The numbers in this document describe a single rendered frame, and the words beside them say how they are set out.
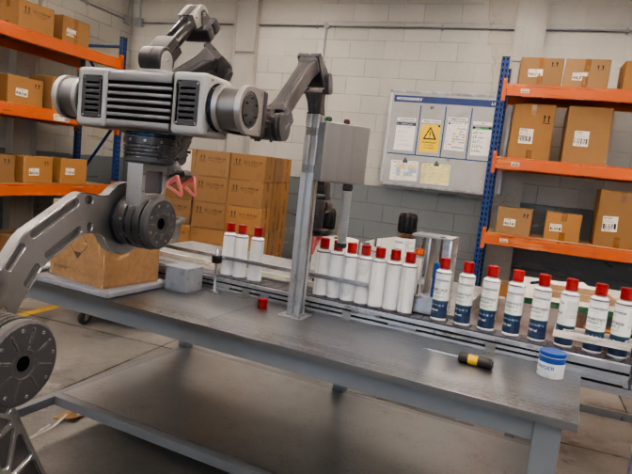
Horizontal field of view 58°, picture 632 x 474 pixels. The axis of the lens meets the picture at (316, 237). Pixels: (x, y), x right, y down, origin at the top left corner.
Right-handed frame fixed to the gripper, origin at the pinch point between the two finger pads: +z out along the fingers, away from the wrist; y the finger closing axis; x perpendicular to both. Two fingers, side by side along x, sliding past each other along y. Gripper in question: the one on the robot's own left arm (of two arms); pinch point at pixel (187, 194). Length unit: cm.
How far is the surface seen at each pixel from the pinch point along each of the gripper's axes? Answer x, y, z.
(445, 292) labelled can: -67, -9, 80
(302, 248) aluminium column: -36, -19, 44
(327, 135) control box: -63, -21, 19
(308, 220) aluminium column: -43, -18, 38
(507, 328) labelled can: -78, -12, 98
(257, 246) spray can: -14.7, -1.0, 32.5
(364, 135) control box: -71, -10, 23
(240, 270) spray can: -3.2, 0.4, 36.1
